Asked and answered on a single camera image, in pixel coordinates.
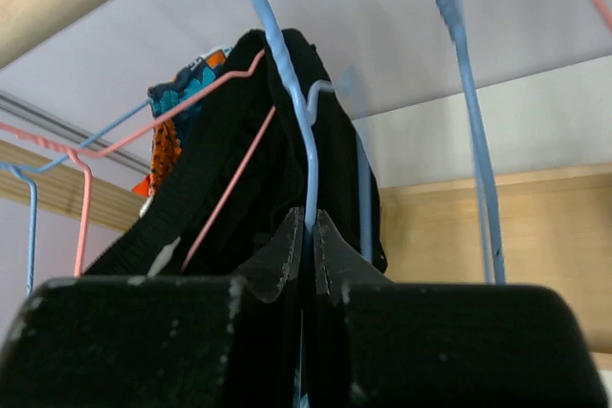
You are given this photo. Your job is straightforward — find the wooden clothes rack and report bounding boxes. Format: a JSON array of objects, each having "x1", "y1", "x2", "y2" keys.
[{"x1": 1, "y1": 0, "x2": 611, "y2": 369}]

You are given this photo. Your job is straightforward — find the blue hanger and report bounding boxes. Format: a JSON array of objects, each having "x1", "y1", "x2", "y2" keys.
[
  {"x1": 435, "y1": 0, "x2": 506, "y2": 284},
  {"x1": 224, "y1": 0, "x2": 375, "y2": 408},
  {"x1": 0, "y1": 97, "x2": 159, "y2": 297}
]

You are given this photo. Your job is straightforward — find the black shorts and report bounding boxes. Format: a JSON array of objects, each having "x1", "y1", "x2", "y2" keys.
[{"x1": 83, "y1": 28, "x2": 389, "y2": 278}]

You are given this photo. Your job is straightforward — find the patterned blue orange shorts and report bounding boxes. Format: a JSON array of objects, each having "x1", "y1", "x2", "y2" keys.
[{"x1": 132, "y1": 47, "x2": 235, "y2": 198}]

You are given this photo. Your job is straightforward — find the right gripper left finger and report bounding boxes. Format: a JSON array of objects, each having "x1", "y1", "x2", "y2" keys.
[{"x1": 1, "y1": 208, "x2": 304, "y2": 407}]

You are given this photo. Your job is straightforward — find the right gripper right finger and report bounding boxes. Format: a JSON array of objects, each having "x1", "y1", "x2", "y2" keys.
[{"x1": 308, "y1": 212, "x2": 607, "y2": 407}]

